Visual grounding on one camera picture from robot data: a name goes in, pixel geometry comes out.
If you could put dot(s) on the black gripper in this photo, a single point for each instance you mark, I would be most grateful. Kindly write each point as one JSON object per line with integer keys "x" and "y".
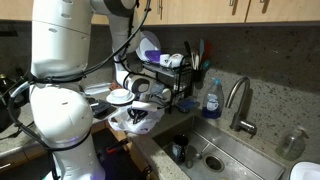
{"x": 138, "y": 111}

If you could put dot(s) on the white plastic shopping bag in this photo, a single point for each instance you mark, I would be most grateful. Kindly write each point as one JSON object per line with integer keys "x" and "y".
{"x": 150, "y": 125}

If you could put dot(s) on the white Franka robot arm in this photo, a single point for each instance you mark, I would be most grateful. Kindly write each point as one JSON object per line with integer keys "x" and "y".
{"x": 60, "y": 43}

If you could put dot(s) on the gray plate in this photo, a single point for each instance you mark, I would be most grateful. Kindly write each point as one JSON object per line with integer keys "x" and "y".
{"x": 115, "y": 101}

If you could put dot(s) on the white bowl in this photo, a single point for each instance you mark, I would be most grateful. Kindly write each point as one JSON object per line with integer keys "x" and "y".
{"x": 120, "y": 94}

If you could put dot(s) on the black clamp with red tip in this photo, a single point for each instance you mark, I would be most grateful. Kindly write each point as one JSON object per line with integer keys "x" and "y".
{"x": 116, "y": 146}

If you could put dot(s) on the black flat device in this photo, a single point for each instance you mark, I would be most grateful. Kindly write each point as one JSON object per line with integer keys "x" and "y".
{"x": 101, "y": 108}

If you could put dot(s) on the white flat appliance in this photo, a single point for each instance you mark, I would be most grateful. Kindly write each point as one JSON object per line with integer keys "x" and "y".
{"x": 96, "y": 89}

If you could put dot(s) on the blue sponge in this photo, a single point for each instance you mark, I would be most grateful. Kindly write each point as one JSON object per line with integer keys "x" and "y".
{"x": 187, "y": 105}

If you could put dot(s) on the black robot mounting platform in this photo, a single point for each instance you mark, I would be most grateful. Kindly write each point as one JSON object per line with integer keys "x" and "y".
{"x": 116, "y": 166}

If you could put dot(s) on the black mug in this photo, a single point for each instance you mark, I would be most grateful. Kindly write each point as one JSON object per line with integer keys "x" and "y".
{"x": 179, "y": 150}

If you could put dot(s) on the purple bowl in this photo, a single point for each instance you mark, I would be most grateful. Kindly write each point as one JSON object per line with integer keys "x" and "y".
{"x": 152, "y": 56}

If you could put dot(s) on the clear drinking glass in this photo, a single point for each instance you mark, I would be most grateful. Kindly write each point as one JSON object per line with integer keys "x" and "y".
{"x": 191, "y": 156}

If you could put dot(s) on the black utensil holder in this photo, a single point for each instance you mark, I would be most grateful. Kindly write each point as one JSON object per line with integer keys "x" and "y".
{"x": 197, "y": 76}

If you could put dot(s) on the blue dish soap bottle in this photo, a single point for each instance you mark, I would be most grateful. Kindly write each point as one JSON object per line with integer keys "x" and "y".
{"x": 212, "y": 103}

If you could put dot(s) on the black kitchen utensil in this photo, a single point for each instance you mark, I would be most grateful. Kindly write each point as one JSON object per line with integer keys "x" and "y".
{"x": 187, "y": 48}

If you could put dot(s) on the teal utensil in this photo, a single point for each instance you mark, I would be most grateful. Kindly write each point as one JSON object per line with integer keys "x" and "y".
{"x": 206, "y": 65}

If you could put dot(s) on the blue spatula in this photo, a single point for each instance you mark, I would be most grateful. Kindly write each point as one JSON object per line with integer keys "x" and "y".
{"x": 201, "y": 46}

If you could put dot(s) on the red spatula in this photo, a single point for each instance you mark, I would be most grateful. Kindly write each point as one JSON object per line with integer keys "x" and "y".
{"x": 207, "y": 50}

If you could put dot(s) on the steel kitchen faucet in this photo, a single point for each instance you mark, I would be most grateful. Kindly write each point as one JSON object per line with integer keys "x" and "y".
{"x": 238, "y": 96}

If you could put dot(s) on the steel kitchen sink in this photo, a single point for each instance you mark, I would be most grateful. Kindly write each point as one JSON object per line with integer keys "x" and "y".
{"x": 240, "y": 160}

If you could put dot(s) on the wooden wall cabinets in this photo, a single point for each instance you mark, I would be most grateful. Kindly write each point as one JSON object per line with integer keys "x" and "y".
{"x": 200, "y": 10}

